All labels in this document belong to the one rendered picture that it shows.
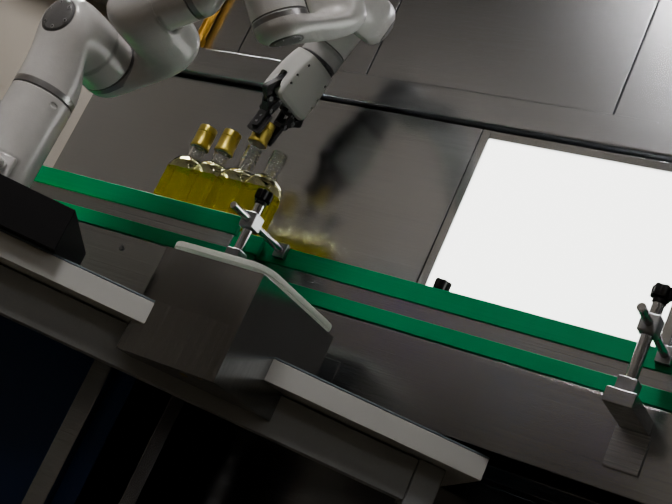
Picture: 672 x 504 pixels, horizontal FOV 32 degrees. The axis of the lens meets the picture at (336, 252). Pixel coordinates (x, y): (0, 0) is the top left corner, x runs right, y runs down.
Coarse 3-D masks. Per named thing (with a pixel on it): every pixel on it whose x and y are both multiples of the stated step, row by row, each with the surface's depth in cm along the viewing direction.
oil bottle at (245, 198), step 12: (252, 180) 201; (264, 180) 200; (276, 180) 203; (240, 192) 201; (252, 192) 199; (276, 192) 201; (240, 204) 199; (252, 204) 198; (276, 204) 202; (264, 216) 200; (264, 228) 200
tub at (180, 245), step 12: (192, 252) 159; (204, 252) 157; (216, 252) 156; (240, 264) 155; (252, 264) 153; (276, 276) 154; (288, 288) 157; (300, 300) 160; (312, 312) 163; (324, 324) 166
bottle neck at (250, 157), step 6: (246, 150) 206; (252, 150) 206; (258, 150) 206; (246, 156) 206; (252, 156) 206; (258, 156) 207; (240, 162) 206; (246, 162) 205; (252, 162) 206; (246, 168) 205; (252, 168) 206
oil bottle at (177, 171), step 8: (176, 160) 210; (184, 160) 209; (192, 160) 209; (168, 168) 210; (176, 168) 209; (184, 168) 208; (192, 168) 208; (168, 176) 209; (176, 176) 208; (184, 176) 208; (160, 184) 209; (168, 184) 208; (176, 184) 207; (160, 192) 208; (168, 192) 207; (176, 192) 207
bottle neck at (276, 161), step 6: (276, 150) 203; (270, 156) 203; (276, 156) 203; (282, 156) 203; (270, 162) 202; (276, 162) 202; (282, 162) 203; (264, 168) 203; (270, 168) 202; (276, 168) 202; (270, 174) 202; (276, 174) 202
